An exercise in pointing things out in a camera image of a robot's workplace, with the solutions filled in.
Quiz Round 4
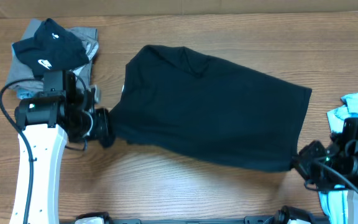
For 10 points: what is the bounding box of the black t-shirt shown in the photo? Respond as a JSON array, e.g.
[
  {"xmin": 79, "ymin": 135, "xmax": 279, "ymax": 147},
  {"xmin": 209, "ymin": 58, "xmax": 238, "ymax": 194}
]
[{"xmin": 109, "ymin": 45, "xmax": 312, "ymax": 172}]

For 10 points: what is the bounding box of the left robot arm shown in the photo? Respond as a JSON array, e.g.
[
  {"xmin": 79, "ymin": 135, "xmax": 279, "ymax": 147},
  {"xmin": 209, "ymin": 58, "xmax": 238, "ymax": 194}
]
[{"xmin": 10, "ymin": 70, "xmax": 115, "ymax": 223}]

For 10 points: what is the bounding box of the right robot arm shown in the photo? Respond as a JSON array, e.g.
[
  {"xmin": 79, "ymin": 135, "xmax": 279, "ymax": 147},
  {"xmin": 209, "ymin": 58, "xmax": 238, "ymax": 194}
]
[{"xmin": 266, "ymin": 118, "xmax": 358, "ymax": 224}]

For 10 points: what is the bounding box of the light blue printed t-shirt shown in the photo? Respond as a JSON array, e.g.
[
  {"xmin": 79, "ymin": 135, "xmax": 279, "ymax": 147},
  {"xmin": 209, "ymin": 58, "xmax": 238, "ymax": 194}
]
[{"xmin": 318, "ymin": 93, "xmax": 358, "ymax": 224}]

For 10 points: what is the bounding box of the folded light blue garment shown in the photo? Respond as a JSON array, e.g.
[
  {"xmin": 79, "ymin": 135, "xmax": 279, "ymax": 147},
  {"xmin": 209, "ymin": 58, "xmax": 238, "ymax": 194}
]
[{"xmin": 16, "ymin": 88, "xmax": 43, "ymax": 100}]

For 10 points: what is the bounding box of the folded black Nike shirt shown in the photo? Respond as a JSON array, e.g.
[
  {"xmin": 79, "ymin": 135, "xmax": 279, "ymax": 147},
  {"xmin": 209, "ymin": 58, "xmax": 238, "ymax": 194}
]
[{"xmin": 12, "ymin": 18, "xmax": 90, "ymax": 78}]

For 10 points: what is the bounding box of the folded grey garment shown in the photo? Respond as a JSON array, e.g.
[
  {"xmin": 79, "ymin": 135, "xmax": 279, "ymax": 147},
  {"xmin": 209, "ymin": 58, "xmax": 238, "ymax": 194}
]
[{"xmin": 6, "ymin": 19, "xmax": 99, "ymax": 91}]

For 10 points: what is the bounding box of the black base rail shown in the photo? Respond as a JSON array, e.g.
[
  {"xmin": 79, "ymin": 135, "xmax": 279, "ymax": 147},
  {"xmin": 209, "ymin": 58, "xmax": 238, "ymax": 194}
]
[{"xmin": 57, "ymin": 211, "xmax": 279, "ymax": 224}]

